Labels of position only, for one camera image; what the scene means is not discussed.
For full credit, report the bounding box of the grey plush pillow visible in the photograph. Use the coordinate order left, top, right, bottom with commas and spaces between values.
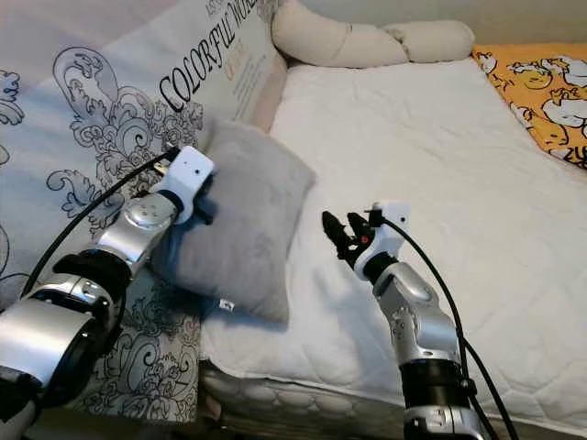
151, 117, 317, 324

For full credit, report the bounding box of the white quilted mattress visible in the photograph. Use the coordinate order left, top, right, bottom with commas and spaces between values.
200, 55, 587, 440

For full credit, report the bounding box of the white black floral sheet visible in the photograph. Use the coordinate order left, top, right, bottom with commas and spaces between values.
0, 0, 285, 423

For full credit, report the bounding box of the cream long bolster pillow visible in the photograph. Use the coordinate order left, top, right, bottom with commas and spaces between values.
271, 0, 476, 70

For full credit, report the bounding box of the yellow cartoon print blanket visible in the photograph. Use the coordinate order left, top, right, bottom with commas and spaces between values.
472, 46, 587, 171

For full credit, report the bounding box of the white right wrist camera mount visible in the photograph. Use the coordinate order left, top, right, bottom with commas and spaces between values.
367, 202, 412, 262

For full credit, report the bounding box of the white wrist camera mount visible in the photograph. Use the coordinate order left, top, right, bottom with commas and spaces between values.
367, 202, 412, 262
161, 147, 216, 226

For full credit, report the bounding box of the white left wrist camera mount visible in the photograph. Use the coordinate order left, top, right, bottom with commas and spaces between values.
161, 147, 216, 226

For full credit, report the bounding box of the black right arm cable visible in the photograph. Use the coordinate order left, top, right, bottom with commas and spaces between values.
385, 215, 519, 440

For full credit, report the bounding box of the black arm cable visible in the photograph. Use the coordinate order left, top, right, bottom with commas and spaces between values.
385, 215, 519, 440
18, 147, 180, 299

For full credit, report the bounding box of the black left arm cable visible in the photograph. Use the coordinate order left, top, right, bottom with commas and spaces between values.
18, 147, 180, 299

